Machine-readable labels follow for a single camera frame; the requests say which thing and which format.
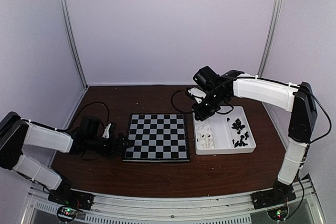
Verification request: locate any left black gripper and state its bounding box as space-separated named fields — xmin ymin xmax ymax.
xmin=87 ymin=132 xmax=134 ymax=159

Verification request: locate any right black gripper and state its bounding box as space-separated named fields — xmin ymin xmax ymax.
xmin=192 ymin=90 xmax=227 ymax=121

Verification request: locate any black grey chess board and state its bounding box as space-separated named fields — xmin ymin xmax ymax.
xmin=123 ymin=113 xmax=190 ymax=163

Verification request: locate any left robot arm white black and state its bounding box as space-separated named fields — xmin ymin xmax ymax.
xmin=1 ymin=111 xmax=134 ymax=205

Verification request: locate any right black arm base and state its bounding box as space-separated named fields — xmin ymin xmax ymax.
xmin=251 ymin=180 xmax=296 ymax=209

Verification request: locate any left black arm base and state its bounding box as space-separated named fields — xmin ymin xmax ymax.
xmin=48 ymin=182 xmax=94 ymax=210

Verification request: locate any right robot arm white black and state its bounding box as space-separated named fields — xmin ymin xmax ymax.
xmin=187 ymin=66 xmax=317 ymax=204

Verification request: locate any black chess pieces upper pile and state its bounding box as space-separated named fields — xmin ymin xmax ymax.
xmin=231 ymin=118 xmax=245 ymax=134

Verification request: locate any black chess pieces pile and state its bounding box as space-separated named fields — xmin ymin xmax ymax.
xmin=232 ymin=131 xmax=249 ymax=148
xmin=231 ymin=118 xmax=245 ymax=134

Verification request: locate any white chess pieces lower pile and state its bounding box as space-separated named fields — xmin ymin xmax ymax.
xmin=196 ymin=124 xmax=215 ymax=149

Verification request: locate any black chess pieces lower pile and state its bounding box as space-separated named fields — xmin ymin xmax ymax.
xmin=232 ymin=131 xmax=249 ymax=148

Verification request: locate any left controller board with LEDs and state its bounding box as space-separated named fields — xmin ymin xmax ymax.
xmin=56 ymin=206 xmax=78 ymax=222

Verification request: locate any controller board with leds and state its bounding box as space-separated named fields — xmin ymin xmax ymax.
xmin=56 ymin=206 xmax=78 ymax=222
xmin=267 ymin=207 xmax=289 ymax=221

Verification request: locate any right controller board with LEDs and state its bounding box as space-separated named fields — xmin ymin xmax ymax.
xmin=267 ymin=207 xmax=289 ymax=221

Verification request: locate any white divided plastic tray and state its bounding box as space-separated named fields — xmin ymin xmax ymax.
xmin=193 ymin=106 xmax=257 ymax=155

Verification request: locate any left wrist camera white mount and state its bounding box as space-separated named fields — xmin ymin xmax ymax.
xmin=102 ymin=122 xmax=117 ymax=138

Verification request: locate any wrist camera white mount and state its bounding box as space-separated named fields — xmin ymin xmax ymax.
xmin=186 ymin=87 xmax=206 ymax=104
xmin=102 ymin=122 xmax=117 ymax=138

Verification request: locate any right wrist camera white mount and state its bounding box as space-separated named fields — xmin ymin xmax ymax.
xmin=186 ymin=87 xmax=206 ymax=104

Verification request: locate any right black cable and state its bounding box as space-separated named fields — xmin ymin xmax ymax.
xmin=171 ymin=77 xmax=332 ymax=209

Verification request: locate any black cable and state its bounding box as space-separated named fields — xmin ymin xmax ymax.
xmin=67 ymin=102 xmax=111 ymax=162
xmin=171 ymin=77 xmax=332 ymax=209

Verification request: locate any left black cable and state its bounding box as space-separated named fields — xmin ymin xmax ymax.
xmin=67 ymin=102 xmax=111 ymax=162

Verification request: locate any aluminium front rail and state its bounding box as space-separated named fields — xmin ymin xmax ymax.
xmin=23 ymin=179 xmax=323 ymax=224

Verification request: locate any right aluminium frame post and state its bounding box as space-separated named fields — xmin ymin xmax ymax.
xmin=258 ymin=0 xmax=283 ymax=77

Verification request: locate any aluminium frame post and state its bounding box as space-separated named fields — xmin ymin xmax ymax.
xmin=258 ymin=0 xmax=283 ymax=77
xmin=60 ymin=0 xmax=88 ymax=90

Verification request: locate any left aluminium frame post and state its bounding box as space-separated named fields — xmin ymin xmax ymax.
xmin=60 ymin=0 xmax=88 ymax=90

